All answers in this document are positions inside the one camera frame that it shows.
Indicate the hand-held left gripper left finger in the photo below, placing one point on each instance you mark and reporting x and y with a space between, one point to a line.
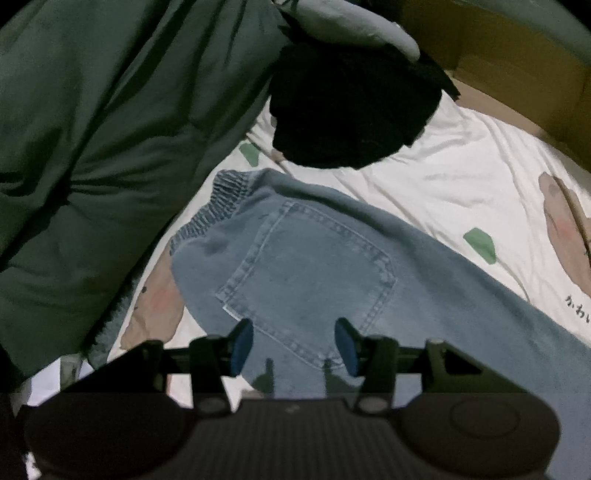
241 346

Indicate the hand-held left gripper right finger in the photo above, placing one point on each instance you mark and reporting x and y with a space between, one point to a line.
347 346

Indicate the light blue jeans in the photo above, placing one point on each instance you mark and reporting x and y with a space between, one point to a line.
314 267

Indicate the white bear-print bed sheet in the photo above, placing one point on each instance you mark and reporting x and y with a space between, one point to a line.
461 184

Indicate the dark grey garment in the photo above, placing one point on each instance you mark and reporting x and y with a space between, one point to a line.
92 161

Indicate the black garment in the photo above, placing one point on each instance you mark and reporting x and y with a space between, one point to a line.
351 106

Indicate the light grey-blue garment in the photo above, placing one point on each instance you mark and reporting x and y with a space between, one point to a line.
360 27

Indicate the brown cardboard box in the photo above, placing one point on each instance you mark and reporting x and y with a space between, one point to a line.
508 55

